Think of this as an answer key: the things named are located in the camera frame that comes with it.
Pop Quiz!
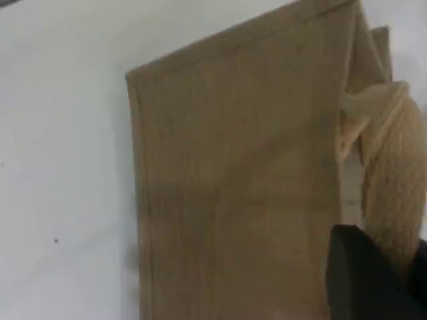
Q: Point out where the brown burlap tote bag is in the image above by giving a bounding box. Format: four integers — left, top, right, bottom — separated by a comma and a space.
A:
125, 0, 426, 320

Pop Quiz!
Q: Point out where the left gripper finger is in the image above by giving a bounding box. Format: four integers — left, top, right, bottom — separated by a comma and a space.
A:
409, 236, 427, 320
328, 224, 418, 320

